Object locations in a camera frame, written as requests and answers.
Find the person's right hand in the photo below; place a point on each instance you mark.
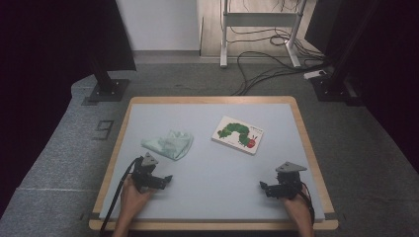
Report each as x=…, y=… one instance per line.
x=296, y=207

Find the black metal stand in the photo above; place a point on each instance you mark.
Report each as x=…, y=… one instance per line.
x=332, y=87
x=107, y=87

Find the black curtain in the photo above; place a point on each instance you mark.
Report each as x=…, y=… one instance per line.
x=49, y=49
x=388, y=49

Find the grey tape strip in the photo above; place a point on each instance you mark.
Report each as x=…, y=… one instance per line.
x=331, y=216
x=95, y=216

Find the caterpillar picture book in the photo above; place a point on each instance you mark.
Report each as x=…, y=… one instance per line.
x=237, y=135

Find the pale green cloth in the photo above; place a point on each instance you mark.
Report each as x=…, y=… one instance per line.
x=169, y=145

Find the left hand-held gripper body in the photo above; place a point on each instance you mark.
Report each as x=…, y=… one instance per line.
x=145, y=174

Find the white power strip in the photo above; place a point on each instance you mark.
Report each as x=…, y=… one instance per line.
x=314, y=74

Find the wooden table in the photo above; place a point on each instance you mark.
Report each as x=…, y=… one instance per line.
x=210, y=99

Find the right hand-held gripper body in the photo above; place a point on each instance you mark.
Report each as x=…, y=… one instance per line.
x=290, y=184

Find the white desk frame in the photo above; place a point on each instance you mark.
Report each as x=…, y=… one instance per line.
x=260, y=19

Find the person's left hand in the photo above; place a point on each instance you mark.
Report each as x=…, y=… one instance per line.
x=133, y=202

